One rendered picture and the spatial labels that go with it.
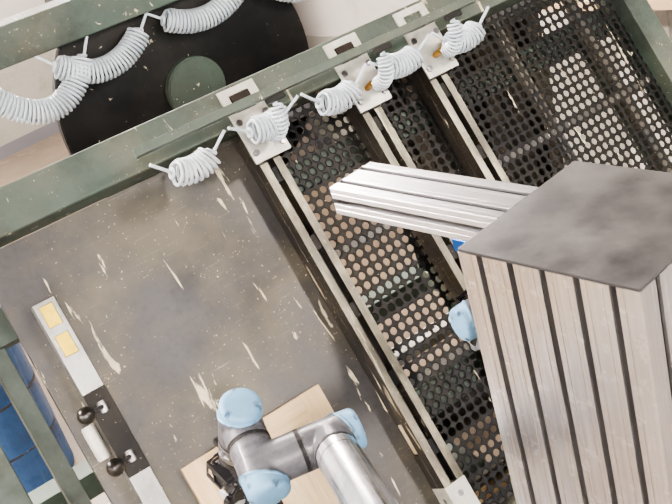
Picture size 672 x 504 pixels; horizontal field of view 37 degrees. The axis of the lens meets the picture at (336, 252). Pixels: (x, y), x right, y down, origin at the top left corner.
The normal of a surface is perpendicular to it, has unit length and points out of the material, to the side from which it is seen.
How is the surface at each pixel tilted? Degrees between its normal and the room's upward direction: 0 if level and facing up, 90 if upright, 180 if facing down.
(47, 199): 60
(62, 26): 90
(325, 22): 90
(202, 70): 90
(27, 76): 90
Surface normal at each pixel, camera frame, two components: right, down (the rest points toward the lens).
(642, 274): -0.26, -0.86
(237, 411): 0.08, -0.68
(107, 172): 0.35, -0.22
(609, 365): -0.70, 0.47
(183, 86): 0.55, 0.24
